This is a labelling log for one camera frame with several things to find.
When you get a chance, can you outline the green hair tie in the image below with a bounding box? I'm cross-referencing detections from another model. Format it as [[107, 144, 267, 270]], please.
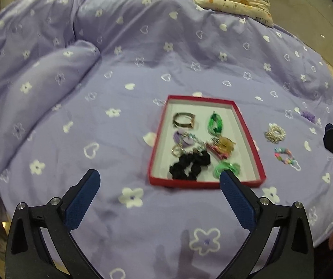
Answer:
[[212, 161, 242, 180]]

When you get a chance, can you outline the black fabric scrunchie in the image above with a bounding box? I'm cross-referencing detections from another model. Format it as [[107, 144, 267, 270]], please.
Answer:
[[169, 150, 211, 181]]

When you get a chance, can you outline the red jewelry box tray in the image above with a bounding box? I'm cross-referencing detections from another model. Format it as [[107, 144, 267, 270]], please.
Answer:
[[148, 95, 266, 189]]

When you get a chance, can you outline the gold and pink hair clip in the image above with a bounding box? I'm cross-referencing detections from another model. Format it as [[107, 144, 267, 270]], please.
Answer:
[[206, 136, 236, 160]]

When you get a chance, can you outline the cream patterned pillow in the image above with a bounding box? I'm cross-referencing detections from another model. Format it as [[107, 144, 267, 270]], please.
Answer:
[[192, 0, 274, 27]]

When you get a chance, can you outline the purple flower hair tie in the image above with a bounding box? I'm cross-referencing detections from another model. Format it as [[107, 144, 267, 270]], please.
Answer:
[[301, 110, 317, 124]]

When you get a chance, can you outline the colorful bead bracelet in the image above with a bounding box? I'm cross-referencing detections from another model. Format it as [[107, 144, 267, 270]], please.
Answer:
[[274, 146, 296, 166]]

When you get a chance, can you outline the silver bead cluster bracelet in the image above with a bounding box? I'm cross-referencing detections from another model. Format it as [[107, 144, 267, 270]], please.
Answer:
[[263, 123, 287, 144]]

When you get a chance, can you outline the purple disc keychain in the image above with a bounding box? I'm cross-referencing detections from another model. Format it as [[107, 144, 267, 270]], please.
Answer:
[[171, 131, 206, 157]]

